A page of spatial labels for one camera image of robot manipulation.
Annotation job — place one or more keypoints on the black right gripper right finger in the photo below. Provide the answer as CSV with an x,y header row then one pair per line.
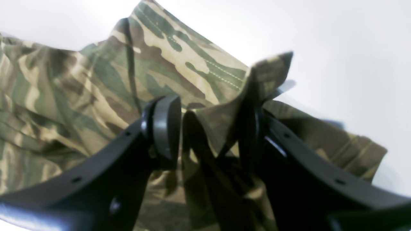
x,y
306,192

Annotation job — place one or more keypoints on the camouflage T-shirt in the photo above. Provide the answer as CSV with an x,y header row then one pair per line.
x,y
60,107

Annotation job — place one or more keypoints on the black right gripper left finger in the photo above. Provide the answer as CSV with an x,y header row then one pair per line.
x,y
105,192

